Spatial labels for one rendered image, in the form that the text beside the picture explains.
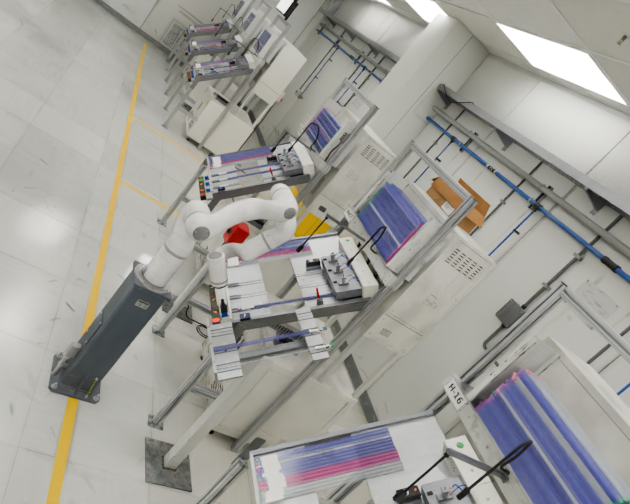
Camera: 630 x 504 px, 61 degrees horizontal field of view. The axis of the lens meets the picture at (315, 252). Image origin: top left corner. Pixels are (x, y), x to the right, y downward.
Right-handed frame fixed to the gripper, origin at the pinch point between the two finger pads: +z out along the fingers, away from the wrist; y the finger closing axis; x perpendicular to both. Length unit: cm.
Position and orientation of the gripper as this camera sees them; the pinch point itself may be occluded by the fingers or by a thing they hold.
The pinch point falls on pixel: (223, 308)
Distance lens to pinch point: 271.9
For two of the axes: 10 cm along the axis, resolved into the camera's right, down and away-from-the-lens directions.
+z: 0.3, 8.4, 5.4
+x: 9.8, -1.5, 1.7
